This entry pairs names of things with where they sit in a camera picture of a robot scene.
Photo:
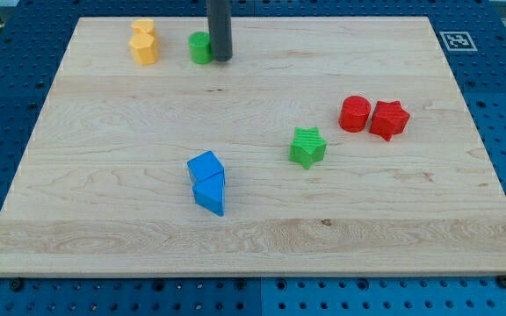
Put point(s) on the blue triangle block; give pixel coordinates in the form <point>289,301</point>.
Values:
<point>210,194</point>

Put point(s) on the red star block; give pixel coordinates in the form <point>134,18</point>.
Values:
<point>388,119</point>

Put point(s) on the light wooden board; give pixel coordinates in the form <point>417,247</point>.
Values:
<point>103,189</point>

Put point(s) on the blue cube block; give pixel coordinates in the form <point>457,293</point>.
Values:
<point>204,166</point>

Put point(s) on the yellow hexagon block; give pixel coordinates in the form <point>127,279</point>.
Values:
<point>144,49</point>

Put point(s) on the white fiducial marker tag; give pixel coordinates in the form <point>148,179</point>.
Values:
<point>458,41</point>

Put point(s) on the green cylinder block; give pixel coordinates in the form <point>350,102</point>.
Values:
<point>200,47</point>

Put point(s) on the yellow pentagon block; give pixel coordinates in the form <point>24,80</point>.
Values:
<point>144,26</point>

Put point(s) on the red cylinder block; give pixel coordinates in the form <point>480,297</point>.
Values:
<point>354,114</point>

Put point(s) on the green star block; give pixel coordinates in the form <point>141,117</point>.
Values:
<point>307,147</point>

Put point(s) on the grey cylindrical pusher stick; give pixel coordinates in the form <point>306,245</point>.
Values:
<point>219,23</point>

